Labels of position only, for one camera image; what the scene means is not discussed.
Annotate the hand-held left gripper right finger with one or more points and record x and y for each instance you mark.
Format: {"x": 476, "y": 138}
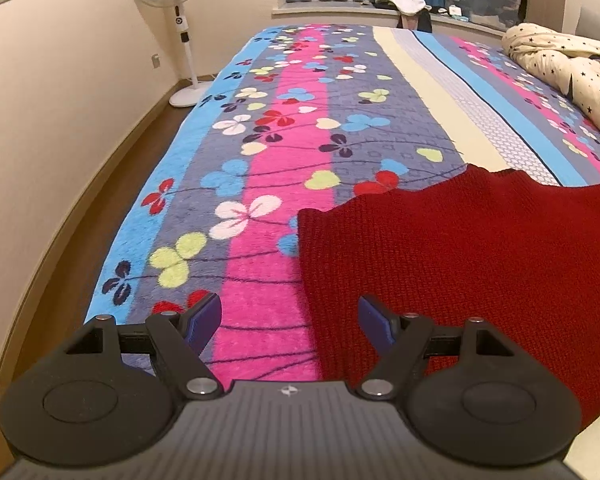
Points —
{"x": 375, "y": 319}

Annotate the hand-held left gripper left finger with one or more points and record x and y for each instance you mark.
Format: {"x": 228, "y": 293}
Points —
{"x": 205, "y": 321}

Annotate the red knitted sweater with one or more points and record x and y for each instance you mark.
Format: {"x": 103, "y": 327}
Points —
{"x": 480, "y": 260}

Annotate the floral striped blanket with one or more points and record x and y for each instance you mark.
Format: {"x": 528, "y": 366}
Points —
{"x": 290, "y": 110}

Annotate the white standing fan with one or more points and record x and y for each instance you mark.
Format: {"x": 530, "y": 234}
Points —
{"x": 185, "y": 35}

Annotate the dark chair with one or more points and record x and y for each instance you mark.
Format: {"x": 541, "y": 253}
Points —
{"x": 417, "y": 21}

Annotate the cream star-print quilt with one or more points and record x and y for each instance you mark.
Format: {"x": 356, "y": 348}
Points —
{"x": 580, "y": 75}

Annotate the wall socket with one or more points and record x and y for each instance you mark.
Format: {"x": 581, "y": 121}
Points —
{"x": 155, "y": 60}

